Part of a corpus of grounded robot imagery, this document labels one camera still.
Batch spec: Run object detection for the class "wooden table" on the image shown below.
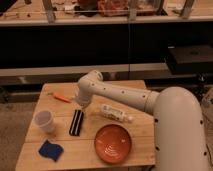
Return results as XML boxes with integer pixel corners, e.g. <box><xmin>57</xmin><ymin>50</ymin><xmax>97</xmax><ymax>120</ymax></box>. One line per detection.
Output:
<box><xmin>16</xmin><ymin>83</ymin><xmax>154</xmax><ymax>171</ymax></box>

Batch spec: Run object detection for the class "white plastic bottle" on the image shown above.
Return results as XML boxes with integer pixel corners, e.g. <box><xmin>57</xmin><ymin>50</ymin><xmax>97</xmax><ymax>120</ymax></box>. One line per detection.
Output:
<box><xmin>100</xmin><ymin>104</ymin><xmax>133</xmax><ymax>122</ymax></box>

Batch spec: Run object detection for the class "white paper cup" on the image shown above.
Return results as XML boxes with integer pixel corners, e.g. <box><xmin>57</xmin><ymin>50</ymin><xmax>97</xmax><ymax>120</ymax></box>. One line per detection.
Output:
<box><xmin>34</xmin><ymin>110</ymin><xmax>55</xmax><ymax>133</ymax></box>

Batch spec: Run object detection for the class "orange toy carrot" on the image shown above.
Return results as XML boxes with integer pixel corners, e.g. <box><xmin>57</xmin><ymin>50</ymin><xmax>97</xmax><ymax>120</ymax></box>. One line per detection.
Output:
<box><xmin>48</xmin><ymin>92</ymin><xmax>71</xmax><ymax>103</ymax></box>

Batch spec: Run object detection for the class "black box on shelf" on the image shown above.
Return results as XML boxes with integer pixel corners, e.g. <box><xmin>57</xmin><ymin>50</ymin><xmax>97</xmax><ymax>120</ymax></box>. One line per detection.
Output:
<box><xmin>165</xmin><ymin>45</ymin><xmax>213</xmax><ymax>74</ymax></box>

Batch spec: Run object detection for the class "blue sponge cloth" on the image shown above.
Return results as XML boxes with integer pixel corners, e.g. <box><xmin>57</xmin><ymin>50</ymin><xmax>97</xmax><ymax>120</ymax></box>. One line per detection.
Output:
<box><xmin>38</xmin><ymin>140</ymin><xmax>64</xmax><ymax>162</ymax></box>

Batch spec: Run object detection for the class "black white striped eraser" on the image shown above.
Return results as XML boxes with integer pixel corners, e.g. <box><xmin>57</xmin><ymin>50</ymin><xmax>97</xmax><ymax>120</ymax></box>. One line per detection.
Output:
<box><xmin>69</xmin><ymin>110</ymin><xmax>84</xmax><ymax>136</ymax></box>

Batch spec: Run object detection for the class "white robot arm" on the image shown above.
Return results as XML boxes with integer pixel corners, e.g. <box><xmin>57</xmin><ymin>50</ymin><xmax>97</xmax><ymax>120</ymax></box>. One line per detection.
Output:
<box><xmin>76</xmin><ymin>70</ymin><xmax>211</xmax><ymax>171</ymax></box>

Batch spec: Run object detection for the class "orange clutter on shelf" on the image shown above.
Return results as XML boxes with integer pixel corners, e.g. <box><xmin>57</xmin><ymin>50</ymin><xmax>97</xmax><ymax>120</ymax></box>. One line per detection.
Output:
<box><xmin>98</xmin><ymin>0</ymin><xmax>128</xmax><ymax>16</ymax></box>

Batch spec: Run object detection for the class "long shelf bench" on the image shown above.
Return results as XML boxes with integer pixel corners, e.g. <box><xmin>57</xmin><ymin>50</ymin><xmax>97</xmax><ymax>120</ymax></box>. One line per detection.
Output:
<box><xmin>0</xmin><ymin>0</ymin><xmax>213</xmax><ymax>27</ymax></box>

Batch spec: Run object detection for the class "orange ridged plate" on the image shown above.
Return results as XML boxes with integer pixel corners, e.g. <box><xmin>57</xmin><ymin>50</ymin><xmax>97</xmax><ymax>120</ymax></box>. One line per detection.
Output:
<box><xmin>94</xmin><ymin>124</ymin><xmax>132</xmax><ymax>164</ymax></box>

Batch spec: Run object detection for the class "beige robot end tool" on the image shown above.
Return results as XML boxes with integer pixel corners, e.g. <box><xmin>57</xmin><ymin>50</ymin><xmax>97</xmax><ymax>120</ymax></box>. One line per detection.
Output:
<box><xmin>81</xmin><ymin>105</ymin><xmax>87</xmax><ymax>111</ymax></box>

